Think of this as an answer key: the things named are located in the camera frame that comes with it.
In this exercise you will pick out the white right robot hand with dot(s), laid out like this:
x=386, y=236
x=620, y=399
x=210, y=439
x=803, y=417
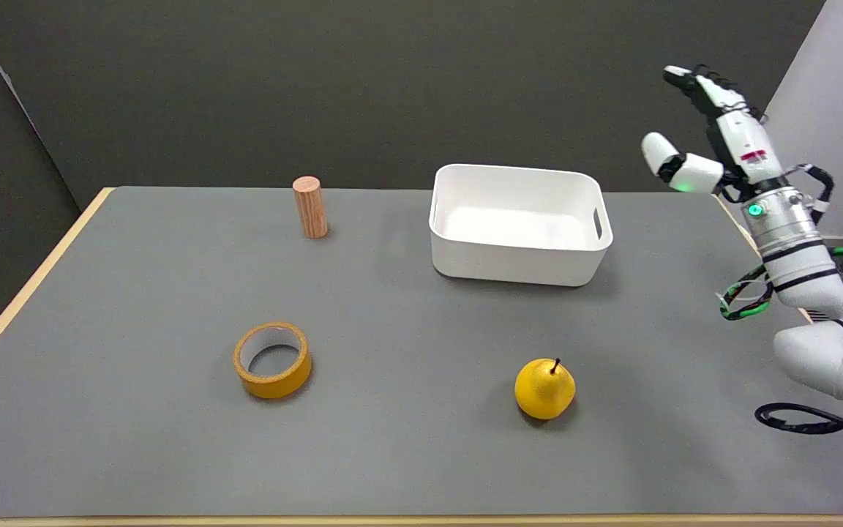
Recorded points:
x=740, y=139

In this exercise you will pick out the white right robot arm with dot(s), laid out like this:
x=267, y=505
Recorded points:
x=809, y=278

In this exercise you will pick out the yellow tape roll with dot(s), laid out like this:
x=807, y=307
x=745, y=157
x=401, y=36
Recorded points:
x=273, y=360

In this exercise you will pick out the white plastic bin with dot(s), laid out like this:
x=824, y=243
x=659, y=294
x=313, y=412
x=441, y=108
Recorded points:
x=519, y=223

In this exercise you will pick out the yellow pear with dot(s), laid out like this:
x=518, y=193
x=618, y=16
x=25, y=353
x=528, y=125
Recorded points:
x=544, y=389

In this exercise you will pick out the grey table mat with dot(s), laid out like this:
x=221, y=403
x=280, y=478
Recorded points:
x=392, y=351

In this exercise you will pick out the wooden cylinder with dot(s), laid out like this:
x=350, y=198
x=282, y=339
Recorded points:
x=309, y=207

